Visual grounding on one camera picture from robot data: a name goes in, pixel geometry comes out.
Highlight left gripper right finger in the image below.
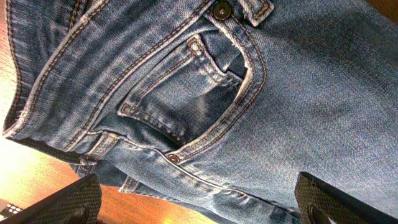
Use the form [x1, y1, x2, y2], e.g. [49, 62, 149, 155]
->
[295, 172, 397, 224]

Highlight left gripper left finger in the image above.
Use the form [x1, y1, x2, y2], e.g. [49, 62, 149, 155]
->
[1, 174, 102, 224]

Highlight blue denim jeans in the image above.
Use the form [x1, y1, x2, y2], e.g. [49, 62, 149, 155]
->
[3, 0, 397, 223]

